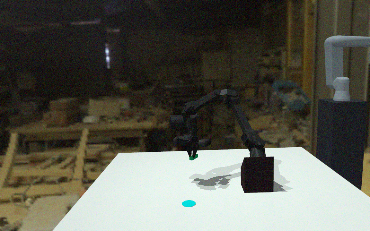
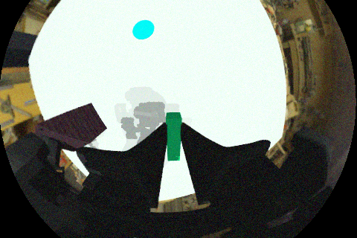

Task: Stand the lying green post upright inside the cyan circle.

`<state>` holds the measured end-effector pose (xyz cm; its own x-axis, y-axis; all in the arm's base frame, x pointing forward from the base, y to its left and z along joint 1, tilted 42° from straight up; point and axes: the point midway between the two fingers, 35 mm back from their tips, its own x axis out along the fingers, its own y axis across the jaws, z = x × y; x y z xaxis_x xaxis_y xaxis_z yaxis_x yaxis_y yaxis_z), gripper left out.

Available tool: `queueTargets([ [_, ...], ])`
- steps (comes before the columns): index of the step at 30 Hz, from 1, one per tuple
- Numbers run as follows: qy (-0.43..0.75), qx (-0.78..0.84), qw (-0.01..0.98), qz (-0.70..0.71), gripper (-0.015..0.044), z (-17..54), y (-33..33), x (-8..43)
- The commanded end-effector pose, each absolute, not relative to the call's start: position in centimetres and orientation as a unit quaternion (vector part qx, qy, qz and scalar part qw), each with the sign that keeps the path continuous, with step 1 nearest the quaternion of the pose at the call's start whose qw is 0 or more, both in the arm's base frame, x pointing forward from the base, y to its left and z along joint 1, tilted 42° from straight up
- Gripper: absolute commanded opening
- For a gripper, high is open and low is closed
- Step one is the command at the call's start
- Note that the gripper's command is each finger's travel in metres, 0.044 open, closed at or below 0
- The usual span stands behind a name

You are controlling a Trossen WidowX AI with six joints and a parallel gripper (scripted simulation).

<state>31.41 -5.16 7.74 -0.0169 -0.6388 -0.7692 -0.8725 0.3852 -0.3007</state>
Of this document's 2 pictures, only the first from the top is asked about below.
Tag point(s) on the cyan flat circle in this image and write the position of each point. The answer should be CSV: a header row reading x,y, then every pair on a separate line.
x,y
188,203

